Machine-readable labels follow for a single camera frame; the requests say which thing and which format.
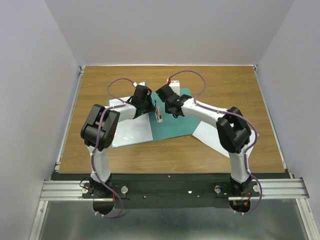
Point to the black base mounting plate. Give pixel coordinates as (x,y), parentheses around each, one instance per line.
(174,190)

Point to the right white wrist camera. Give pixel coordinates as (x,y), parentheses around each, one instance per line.
(174,85)

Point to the metal sheet front panel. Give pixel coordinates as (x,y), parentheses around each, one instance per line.
(272,220)

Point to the right table edge rail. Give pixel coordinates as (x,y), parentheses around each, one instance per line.
(255,68)

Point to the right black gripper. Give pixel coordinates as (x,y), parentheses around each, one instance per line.
(166,110)

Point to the metal folder clip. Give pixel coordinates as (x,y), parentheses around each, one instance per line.
(158,112)

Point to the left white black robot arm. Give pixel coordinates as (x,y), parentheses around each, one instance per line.
(99,131)

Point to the teal paper folder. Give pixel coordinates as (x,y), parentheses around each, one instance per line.
(170,127)

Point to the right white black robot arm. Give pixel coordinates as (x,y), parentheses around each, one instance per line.
(232,129)

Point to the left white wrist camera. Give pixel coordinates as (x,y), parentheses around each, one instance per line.
(142,83)

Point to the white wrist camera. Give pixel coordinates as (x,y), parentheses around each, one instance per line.
(174,85)
(142,83)

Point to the aluminium extrusion rail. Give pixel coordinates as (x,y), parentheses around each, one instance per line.
(70,190)

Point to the table edge rail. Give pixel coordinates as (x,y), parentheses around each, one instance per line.
(69,119)
(255,68)

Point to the left table edge rail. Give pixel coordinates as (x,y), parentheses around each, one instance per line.
(69,119)

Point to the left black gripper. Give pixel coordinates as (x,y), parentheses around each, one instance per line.
(151,107)

